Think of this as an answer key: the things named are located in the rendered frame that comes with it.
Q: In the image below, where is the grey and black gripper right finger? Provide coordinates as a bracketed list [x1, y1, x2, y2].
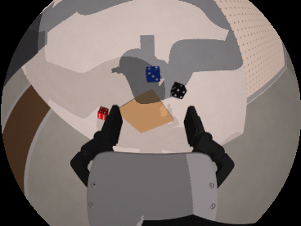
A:
[183, 106, 235, 188]

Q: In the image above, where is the blue die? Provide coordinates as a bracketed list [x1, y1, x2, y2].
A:
[146, 66, 160, 83]

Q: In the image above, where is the black die with white pips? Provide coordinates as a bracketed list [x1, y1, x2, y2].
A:
[171, 82, 186, 99]

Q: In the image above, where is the red die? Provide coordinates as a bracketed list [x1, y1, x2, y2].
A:
[97, 106, 109, 120]

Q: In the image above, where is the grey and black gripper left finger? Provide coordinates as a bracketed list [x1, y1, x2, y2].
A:
[70, 105, 123, 187]

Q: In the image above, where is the tan flat mat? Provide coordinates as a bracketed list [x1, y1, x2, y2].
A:
[119, 89, 174, 133]

